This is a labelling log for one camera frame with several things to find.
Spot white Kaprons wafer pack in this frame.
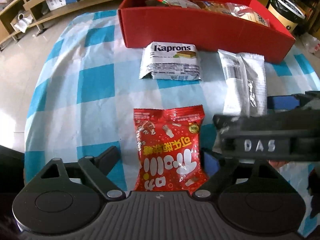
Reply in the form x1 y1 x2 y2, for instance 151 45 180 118
139 42 201 81

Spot yellow trash bin black liner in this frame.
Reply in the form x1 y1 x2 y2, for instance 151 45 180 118
268 0 305 33

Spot steamed cake pack in box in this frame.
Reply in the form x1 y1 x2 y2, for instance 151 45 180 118
226 3 270 27

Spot red Trolli gummy bag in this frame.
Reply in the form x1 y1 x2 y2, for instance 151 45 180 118
133 105 208 194

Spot white plastic bag on floor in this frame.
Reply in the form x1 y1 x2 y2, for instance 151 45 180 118
300 33 319 57

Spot silver white snack pouch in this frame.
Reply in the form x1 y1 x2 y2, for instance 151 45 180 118
217 49 267 116

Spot orange snack bag in box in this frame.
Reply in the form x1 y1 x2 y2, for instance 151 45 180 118
195 1 232 15

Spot red cardboard box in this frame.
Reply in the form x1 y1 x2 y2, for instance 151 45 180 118
118 0 295 64

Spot blue white checkered tablecloth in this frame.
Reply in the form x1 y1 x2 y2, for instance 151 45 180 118
24 10 320 238

